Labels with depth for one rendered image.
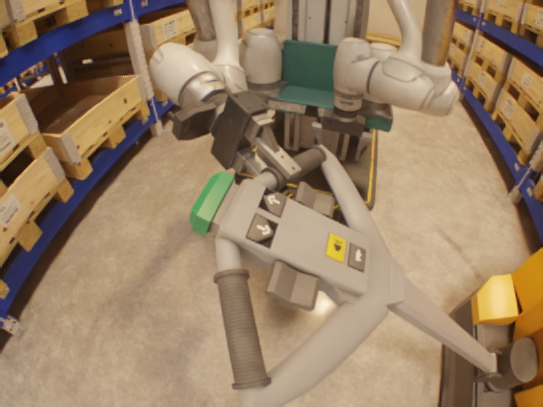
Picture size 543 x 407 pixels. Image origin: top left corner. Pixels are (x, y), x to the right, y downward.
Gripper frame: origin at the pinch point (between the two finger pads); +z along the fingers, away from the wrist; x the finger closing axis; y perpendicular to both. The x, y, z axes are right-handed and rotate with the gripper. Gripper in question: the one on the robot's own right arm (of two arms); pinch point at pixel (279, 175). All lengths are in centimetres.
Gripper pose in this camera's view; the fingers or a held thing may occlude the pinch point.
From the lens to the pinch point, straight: 42.1
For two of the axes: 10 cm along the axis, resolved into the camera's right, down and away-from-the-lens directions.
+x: -3.6, 5.5, 7.5
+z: 6.5, 7.3, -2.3
